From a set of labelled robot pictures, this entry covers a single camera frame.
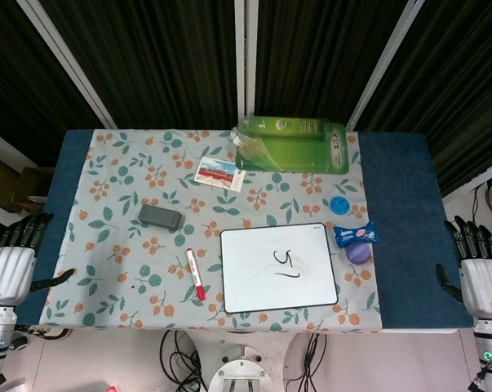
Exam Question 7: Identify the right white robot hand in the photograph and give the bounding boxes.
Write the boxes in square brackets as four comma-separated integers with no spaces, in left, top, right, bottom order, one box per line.
[435,216,492,319]

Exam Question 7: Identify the grey whiteboard eraser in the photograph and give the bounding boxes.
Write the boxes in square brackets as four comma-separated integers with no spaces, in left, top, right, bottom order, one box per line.
[138,204,187,229]

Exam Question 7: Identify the red building postcard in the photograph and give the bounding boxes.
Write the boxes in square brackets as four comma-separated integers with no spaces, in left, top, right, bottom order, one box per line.
[193,156,246,192]

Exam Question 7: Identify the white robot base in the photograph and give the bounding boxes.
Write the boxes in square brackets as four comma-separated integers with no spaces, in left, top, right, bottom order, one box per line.
[206,342,273,392]

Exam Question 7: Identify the cardboard box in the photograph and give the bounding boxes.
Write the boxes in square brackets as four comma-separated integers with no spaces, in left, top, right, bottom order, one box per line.
[0,150,55,212]

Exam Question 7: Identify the blue table mat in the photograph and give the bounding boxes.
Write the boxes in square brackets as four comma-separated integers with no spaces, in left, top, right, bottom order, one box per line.
[11,129,475,330]

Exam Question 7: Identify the large green plastic bottle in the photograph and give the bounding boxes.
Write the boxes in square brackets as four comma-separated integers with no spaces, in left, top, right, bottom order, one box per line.
[229,115,351,176]

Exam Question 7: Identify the floral tablecloth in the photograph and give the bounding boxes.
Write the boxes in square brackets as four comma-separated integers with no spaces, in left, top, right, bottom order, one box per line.
[40,129,383,331]

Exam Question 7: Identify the blue round lid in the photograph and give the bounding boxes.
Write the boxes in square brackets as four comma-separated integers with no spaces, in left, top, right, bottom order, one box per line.
[329,195,351,216]

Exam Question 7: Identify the black floor cables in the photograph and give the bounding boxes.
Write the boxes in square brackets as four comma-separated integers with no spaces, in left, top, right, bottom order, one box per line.
[159,329,202,392]
[284,332,328,392]

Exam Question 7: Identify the red whiteboard marker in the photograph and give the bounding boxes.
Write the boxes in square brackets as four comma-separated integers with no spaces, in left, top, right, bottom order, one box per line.
[185,247,206,302]

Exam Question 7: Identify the purple round ball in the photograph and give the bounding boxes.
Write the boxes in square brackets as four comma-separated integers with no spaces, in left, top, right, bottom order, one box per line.
[345,243,371,265]

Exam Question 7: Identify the white sneaker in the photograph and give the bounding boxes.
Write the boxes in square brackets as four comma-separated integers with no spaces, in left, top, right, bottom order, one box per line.
[15,325,73,341]

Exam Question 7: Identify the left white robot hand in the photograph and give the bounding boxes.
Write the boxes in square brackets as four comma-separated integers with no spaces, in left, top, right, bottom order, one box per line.
[0,212,76,307]

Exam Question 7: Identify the blue cookie packet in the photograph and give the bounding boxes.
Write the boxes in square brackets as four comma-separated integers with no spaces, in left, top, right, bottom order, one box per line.
[333,221,380,248]

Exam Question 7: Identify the small white whiteboard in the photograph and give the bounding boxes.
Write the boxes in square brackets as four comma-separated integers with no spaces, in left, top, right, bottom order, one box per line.
[219,222,339,315]

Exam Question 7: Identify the white frame post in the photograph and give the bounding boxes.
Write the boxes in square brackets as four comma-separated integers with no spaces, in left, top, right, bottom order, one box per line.
[233,0,259,120]
[16,0,116,128]
[345,0,426,130]

